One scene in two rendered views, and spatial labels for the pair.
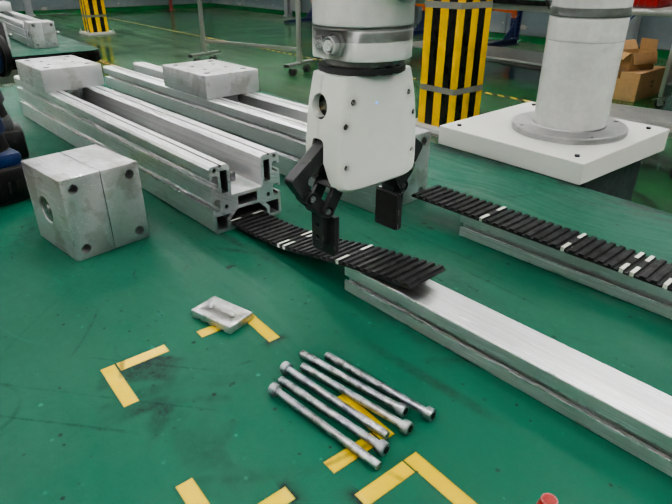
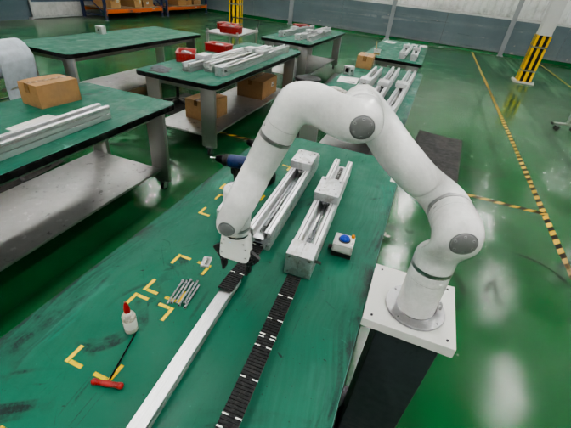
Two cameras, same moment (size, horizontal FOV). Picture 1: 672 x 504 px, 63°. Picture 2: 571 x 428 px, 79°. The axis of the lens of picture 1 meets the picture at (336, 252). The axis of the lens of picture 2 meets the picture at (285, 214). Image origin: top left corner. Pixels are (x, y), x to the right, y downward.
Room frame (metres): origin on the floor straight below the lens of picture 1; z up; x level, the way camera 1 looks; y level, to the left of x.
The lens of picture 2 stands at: (0.14, -0.82, 1.68)
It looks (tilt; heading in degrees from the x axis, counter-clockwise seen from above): 34 degrees down; 57
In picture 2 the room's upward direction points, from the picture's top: 7 degrees clockwise
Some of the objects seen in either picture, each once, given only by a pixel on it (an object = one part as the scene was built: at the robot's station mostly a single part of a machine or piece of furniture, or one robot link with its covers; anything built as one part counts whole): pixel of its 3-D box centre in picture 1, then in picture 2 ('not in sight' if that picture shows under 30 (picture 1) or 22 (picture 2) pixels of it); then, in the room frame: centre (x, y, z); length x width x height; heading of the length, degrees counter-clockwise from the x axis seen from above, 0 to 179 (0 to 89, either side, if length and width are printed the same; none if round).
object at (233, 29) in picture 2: not in sight; (234, 53); (2.66, 5.15, 0.50); 1.03 x 0.55 x 1.01; 44
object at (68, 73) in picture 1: (61, 79); (304, 162); (1.12, 0.54, 0.87); 0.16 x 0.11 x 0.07; 42
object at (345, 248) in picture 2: not in sight; (341, 244); (0.94, -0.04, 0.81); 0.10 x 0.08 x 0.06; 132
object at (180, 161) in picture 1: (116, 128); (289, 191); (0.94, 0.38, 0.82); 0.80 x 0.10 x 0.09; 42
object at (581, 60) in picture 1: (578, 74); (422, 288); (0.96, -0.41, 0.91); 0.19 x 0.19 x 0.18
